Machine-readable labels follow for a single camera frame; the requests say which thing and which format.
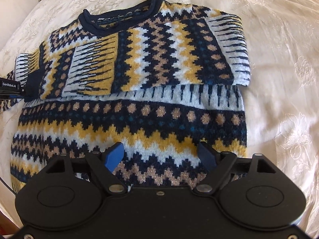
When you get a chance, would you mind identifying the patterned knit sweater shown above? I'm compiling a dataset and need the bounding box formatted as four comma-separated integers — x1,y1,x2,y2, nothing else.
8,0,250,192

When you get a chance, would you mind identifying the cream floral bedspread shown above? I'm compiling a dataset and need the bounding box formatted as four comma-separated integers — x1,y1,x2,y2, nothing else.
1,0,318,237

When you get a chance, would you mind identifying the black cable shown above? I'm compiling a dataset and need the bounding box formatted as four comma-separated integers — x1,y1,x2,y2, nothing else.
0,176,16,196

